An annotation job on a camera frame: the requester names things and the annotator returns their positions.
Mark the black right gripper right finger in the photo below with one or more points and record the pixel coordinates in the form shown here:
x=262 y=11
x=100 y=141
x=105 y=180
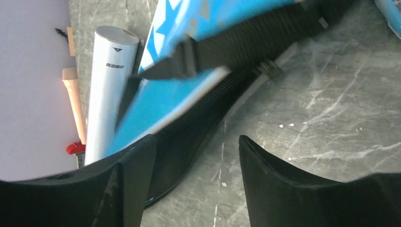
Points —
x=279 y=194

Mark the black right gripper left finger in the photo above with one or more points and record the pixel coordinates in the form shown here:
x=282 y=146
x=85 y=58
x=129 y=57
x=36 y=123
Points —
x=110 y=192

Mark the white shuttlecock tube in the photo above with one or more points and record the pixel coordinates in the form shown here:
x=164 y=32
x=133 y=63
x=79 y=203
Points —
x=113 y=60

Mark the blue racket carry bag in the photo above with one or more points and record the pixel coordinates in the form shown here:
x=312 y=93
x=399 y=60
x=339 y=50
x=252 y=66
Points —
x=198 y=61

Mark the blue badminton racket front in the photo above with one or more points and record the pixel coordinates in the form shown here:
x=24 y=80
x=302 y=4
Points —
x=391 y=9

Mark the red clamp knob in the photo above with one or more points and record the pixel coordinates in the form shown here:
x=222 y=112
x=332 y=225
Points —
x=76 y=148

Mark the beige toy microphone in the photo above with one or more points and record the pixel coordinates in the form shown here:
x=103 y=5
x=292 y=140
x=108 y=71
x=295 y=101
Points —
x=71 y=82

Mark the wooden handled tool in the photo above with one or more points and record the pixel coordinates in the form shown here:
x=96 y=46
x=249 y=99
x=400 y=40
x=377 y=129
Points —
x=68 y=35

